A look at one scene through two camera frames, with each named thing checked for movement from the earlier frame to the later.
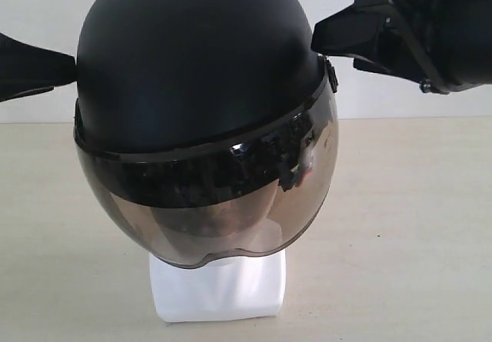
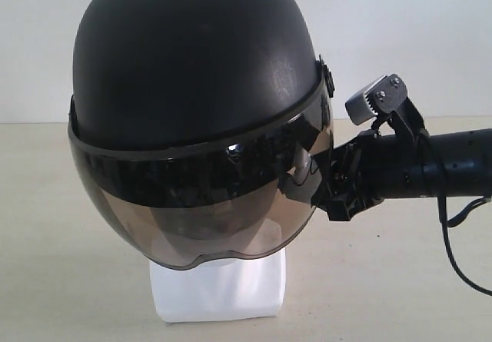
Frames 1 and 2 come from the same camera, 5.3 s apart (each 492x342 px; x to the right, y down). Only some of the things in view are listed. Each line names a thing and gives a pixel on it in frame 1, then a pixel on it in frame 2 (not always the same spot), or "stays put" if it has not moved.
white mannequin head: [244, 287] stays put
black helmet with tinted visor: [205, 121] stays put
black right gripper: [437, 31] to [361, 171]
